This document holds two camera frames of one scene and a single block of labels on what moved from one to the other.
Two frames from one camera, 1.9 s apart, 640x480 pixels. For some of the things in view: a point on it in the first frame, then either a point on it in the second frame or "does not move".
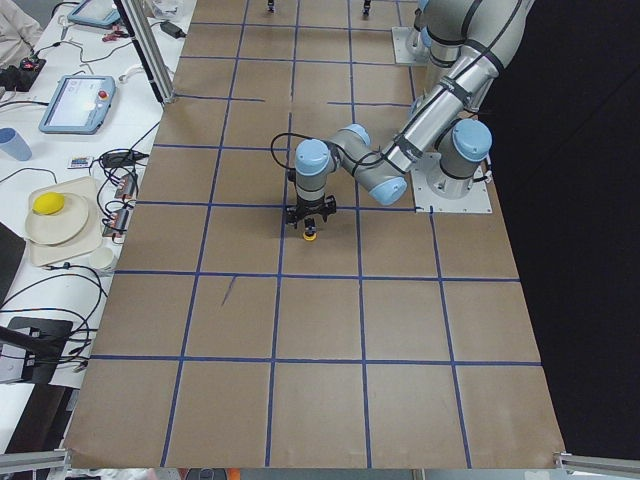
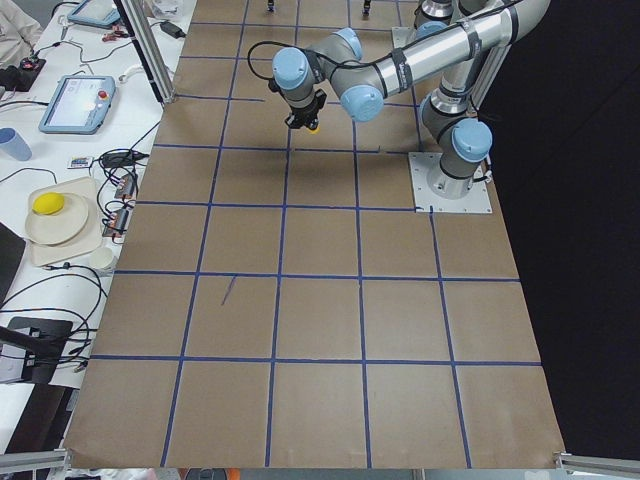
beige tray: (90, 238) does not move
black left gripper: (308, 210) -> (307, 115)
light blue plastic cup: (14, 144) does not move
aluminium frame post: (148, 50) does not move
